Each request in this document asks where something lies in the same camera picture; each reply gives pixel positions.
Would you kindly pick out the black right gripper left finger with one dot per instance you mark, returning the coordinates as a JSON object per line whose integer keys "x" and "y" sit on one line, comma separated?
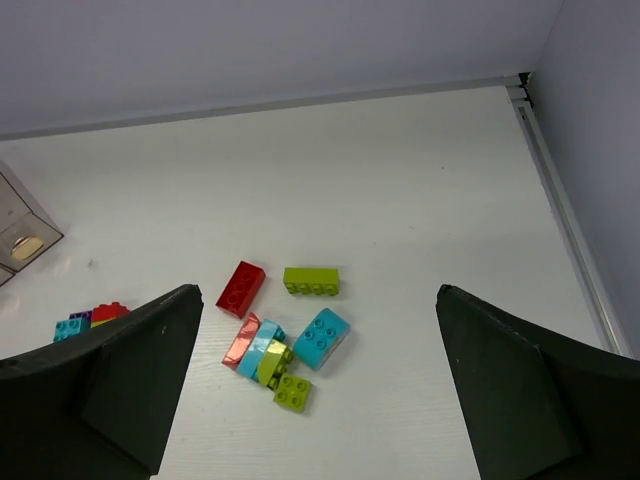
{"x": 101, "y": 404}

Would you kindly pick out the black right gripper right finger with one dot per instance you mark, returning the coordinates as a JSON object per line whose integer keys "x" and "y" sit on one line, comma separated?
{"x": 538, "y": 404}

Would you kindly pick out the red arched lego piece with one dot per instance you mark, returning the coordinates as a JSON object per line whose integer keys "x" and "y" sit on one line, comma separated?
{"x": 241, "y": 342}

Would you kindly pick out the cyan arched lego piece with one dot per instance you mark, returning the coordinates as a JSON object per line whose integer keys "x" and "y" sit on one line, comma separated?
{"x": 267, "y": 332}

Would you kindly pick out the red long lego brick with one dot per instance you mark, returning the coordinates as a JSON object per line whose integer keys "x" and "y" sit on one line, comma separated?
{"x": 241, "y": 290}

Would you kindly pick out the green arched lego piece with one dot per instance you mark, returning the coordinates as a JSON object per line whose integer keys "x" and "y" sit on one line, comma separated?
{"x": 273, "y": 364}

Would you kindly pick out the green square lego brick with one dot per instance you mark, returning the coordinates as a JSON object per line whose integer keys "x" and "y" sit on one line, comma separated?
{"x": 292, "y": 392}

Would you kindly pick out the cyan curved lego brick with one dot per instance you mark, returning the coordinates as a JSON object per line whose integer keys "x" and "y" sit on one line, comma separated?
{"x": 320, "y": 338}

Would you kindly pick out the green long lego brick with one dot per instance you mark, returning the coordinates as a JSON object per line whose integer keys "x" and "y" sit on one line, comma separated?
{"x": 311, "y": 281}

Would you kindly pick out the cyan square lego brick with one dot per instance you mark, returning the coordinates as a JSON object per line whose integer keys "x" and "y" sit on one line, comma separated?
{"x": 71, "y": 327}

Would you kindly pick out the aluminium table edge rail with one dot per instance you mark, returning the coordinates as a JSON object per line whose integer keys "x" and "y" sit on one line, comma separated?
{"x": 601, "y": 309}

